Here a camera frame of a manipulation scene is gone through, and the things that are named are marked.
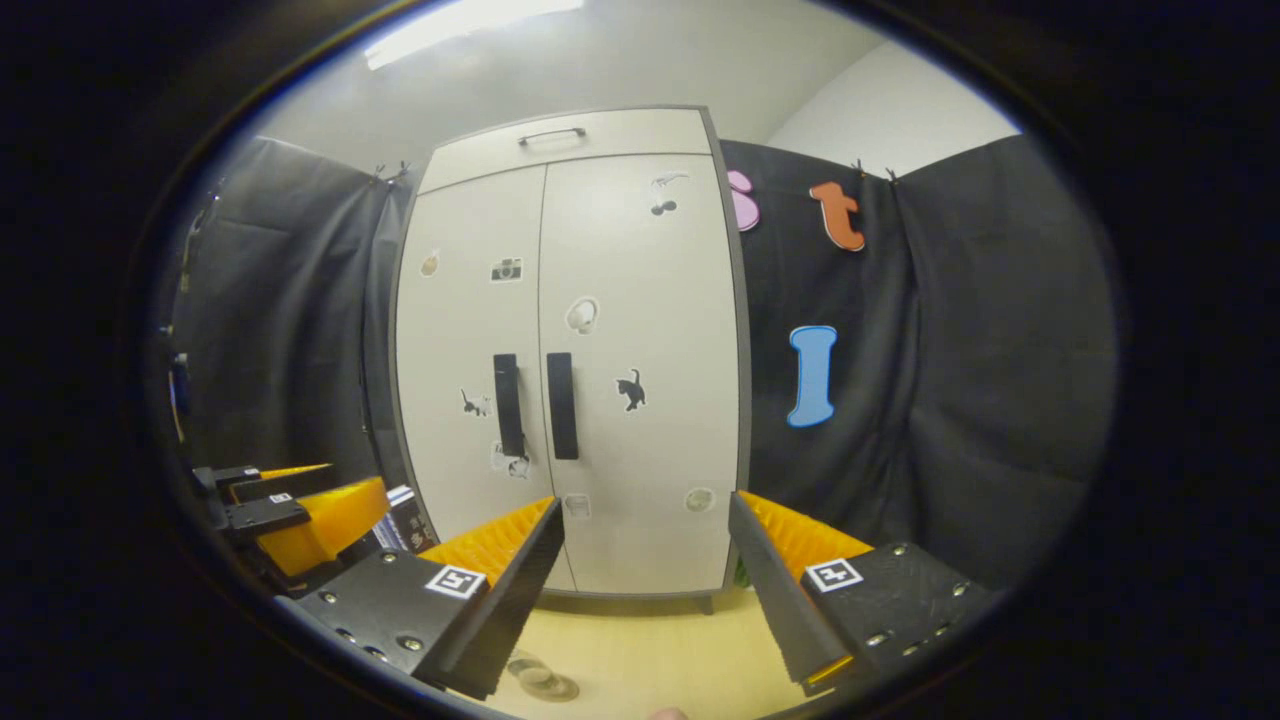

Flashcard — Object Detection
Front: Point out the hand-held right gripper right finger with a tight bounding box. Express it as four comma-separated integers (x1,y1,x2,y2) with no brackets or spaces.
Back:
727,492,996,698

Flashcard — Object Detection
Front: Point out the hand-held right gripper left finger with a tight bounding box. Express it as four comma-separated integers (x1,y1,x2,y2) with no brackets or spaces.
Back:
275,497,566,701

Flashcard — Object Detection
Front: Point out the white and grey cabinet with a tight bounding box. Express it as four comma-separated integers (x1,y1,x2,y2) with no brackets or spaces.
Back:
385,105,753,616

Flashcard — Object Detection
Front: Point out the round brown coaster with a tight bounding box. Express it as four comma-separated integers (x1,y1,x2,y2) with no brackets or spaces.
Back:
518,670,582,704

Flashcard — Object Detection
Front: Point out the white cabinet door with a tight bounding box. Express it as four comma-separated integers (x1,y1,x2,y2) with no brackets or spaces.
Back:
395,165,579,593
538,153,743,598

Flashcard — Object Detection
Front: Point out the white cabinet drawer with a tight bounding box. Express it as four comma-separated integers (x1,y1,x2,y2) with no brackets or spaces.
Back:
418,108,716,196

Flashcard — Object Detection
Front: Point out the dark printed box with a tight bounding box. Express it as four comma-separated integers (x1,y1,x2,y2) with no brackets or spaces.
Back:
383,484,438,556

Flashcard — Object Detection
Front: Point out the black backdrop cloth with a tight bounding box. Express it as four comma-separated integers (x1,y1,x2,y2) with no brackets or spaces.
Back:
718,133,1119,593
150,135,421,491

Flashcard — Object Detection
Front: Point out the black door handle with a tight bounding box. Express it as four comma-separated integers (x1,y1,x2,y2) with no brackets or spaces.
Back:
492,352,529,459
545,351,581,461

